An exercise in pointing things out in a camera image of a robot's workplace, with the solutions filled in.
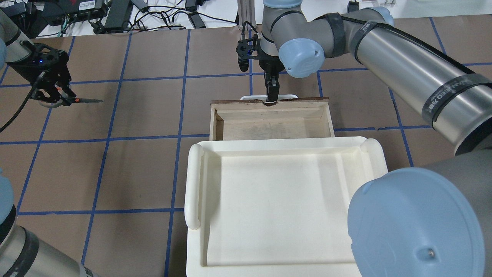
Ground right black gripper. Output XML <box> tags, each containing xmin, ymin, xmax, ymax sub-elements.
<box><xmin>256</xmin><ymin>54</ymin><xmax>285</xmax><ymax>105</ymax></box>

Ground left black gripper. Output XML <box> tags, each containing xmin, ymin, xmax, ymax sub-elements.
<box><xmin>9</xmin><ymin>43</ymin><xmax>76</xmax><ymax>106</ymax></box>

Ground orange grey scissors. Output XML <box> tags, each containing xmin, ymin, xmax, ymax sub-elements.
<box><xmin>45</xmin><ymin>97</ymin><xmax>104</xmax><ymax>108</ymax></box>

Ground wooden drawer with white handle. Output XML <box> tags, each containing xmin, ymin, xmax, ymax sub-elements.
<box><xmin>209</xmin><ymin>97</ymin><xmax>334</xmax><ymax>141</ymax></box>

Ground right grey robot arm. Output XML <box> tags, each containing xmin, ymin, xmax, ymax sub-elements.
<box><xmin>315</xmin><ymin>28</ymin><xmax>491</xmax><ymax>224</ymax></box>

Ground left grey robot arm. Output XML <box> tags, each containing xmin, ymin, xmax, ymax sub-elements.
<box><xmin>1</xmin><ymin>11</ymin><xmax>97</xmax><ymax>277</ymax></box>

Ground black power brick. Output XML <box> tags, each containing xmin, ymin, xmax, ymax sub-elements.
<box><xmin>103</xmin><ymin>0</ymin><xmax>133</xmax><ymax>33</ymax></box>

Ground white plastic tray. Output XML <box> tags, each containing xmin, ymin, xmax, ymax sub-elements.
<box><xmin>183</xmin><ymin>137</ymin><xmax>388</xmax><ymax>277</ymax></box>

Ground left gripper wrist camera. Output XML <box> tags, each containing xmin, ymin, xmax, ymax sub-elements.
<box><xmin>28</xmin><ymin>72</ymin><xmax>60</xmax><ymax>103</ymax></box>

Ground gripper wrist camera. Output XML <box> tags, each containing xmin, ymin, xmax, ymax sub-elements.
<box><xmin>236</xmin><ymin>35</ymin><xmax>259</xmax><ymax>72</ymax></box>
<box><xmin>28</xmin><ymin>72</ymin><xmax>60</xmax><ymax>103</ymax></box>

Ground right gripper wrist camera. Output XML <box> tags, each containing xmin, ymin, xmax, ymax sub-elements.
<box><xmin>236</xmin><ymin>35</ymin><xmax>259</xmax><ymax>72</ymax></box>

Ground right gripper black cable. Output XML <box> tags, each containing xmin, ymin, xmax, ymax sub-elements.
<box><xmin>240</xmin><ymin>21</ymin><xmax>262</xmax><ymax>43</ymax></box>

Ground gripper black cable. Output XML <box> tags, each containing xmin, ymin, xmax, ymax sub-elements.
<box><xmin>240</xmin><ymin>21</ymin><xmax>262</xmax><ymax>43</ymax></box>
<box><xmin>0</xmin><ymin>73</ymin><xmax>43</xmax><ymax>133</ymax></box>

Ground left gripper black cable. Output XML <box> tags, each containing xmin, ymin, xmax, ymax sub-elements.
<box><xmin>0</xmin><ymin>73</ymin><xmax>43</xmax><ymax>133</ymax></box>

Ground aluminium frame post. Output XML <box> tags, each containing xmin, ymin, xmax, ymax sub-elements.
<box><xmin>237</xmin><ymin>0</ymin><xmax>256</xmax><ymax>30</ymax></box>

